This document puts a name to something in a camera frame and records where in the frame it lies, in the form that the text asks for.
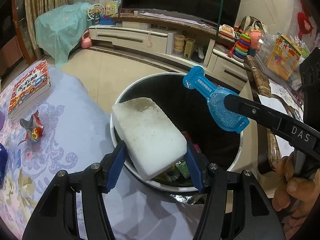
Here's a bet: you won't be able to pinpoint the green stick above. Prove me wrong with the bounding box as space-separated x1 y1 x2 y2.
216 0 225 41

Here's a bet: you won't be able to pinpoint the stacked yellow containers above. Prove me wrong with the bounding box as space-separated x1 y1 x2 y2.
174 35 186 57

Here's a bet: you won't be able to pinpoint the marble side table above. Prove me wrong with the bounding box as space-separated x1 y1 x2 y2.
246 55 305 175

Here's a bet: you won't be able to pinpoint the white paper sheet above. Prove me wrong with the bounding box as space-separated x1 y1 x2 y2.
257 94 305 156

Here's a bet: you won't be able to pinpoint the rainbow stacking ring toy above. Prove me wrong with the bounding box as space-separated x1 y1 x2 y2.
233 33 251 61

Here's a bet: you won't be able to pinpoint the blue plastic packet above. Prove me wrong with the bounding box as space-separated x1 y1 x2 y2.
182 66 250 132

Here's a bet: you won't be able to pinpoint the beige handbag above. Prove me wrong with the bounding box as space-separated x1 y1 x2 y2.
236 15 266 35

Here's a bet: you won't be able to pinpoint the teal dust cover cloth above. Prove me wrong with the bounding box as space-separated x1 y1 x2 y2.
34 1 95 67

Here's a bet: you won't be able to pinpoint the pink stick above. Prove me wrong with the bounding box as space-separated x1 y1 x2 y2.
118 0 130 23

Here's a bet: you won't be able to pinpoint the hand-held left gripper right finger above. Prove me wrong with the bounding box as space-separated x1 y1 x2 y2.
185 140 285 240

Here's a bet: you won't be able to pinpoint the red wall decoration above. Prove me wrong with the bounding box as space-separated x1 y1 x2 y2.
297 11 315 36

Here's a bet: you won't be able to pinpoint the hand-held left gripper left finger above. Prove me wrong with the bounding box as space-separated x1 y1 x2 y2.
22 140 128 240

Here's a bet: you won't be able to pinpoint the clear plastic storage box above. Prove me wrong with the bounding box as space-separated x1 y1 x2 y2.
254 32 311 91

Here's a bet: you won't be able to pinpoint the red snack wrapper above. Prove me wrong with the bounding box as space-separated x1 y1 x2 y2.
17 110 46 146

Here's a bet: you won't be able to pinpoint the round white trash bin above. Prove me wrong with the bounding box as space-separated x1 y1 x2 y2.
110 72 244 196

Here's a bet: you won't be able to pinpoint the person's right hand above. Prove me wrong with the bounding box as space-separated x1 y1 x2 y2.
271 154 320 229

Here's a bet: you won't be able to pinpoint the white foam block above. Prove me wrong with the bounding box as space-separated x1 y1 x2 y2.
111 96 188 182

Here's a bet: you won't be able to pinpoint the colourful cartoon box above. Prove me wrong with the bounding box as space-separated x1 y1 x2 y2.
265 34 302 81

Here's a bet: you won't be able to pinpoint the wooden lattice box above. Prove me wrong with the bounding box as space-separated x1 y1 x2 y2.
183 37 196 59

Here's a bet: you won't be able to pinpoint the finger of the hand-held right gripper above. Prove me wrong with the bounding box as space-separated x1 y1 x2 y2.
223 93 281 131

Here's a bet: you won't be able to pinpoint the colourful activity cube toy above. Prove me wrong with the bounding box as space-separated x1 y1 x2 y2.
106 1 122 16

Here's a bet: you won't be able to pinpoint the ferris wheel toy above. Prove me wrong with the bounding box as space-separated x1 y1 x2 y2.
87 3 105 26

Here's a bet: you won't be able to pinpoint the toy cash register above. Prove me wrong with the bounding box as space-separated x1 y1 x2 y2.
219 24 237 39

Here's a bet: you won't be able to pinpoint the blue snack packet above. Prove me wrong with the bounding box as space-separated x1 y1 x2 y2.
0 143 8 188

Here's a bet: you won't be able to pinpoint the children's picture book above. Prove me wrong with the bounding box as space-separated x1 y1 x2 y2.
7 60 53 123

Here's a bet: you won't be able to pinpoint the pink kettlebell toy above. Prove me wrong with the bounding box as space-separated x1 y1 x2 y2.
80 30 93 49

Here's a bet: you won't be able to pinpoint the green drink carton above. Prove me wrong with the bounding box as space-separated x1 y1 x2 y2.
176 161 192 180

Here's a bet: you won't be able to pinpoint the white television cabinet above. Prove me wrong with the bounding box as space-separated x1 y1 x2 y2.
88 12 250 93

